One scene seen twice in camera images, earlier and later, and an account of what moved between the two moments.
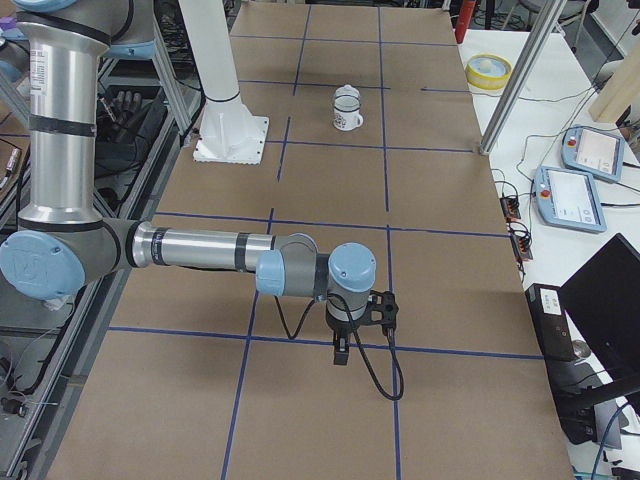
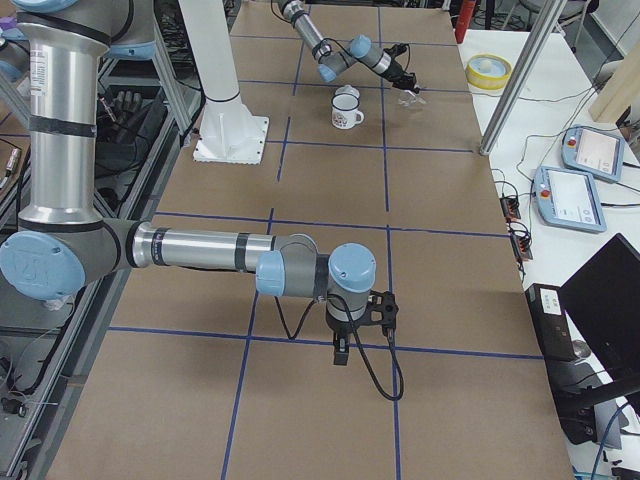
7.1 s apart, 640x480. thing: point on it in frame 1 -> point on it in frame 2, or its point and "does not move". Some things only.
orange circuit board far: [510, 208] does not move
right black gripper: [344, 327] does not move
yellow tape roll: [488, 71] does not move
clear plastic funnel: [346, 103] -> [408, 100]
